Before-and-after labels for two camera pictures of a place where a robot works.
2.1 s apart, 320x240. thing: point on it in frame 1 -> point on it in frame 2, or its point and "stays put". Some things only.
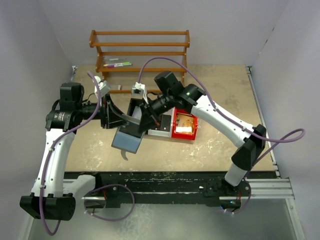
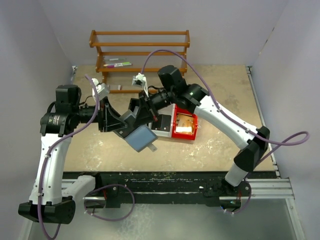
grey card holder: [127, 137] -> [140, 137]
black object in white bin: [166, 122] stays put
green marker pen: [117, 59] stays put
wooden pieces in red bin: [184, 123] stays put
